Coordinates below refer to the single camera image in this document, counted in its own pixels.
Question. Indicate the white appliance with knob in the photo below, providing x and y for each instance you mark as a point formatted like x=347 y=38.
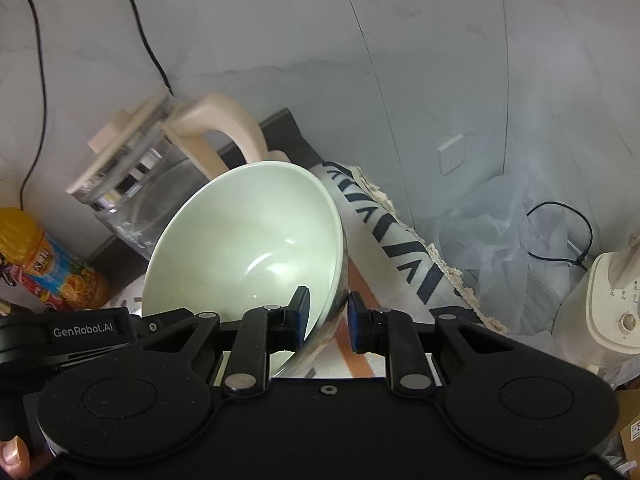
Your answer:
x=610 y=310

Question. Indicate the patterned tablecloth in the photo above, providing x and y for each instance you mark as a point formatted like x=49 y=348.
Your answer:
x=395 y=250

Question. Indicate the white wall socket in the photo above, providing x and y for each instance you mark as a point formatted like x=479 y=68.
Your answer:
x=451 y=155

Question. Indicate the person's left hand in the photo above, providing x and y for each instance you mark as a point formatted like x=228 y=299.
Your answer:
x=14 y=455

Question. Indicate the cardboard box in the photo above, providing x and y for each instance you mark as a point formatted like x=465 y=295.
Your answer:
x=627 y=410

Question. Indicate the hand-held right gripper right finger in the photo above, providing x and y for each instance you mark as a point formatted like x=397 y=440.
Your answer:
x=355 y=324

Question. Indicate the clear plastic sheet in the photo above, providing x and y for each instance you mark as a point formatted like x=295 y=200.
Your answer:
x=480 y=220

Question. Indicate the orange juice bottle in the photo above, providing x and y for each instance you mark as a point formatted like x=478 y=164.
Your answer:
x=55 y=265

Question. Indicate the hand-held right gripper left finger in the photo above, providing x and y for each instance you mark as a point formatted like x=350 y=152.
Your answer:
x=301 y=320

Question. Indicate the pale green bowl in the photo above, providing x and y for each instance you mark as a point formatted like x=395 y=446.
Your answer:
x=240 y=240

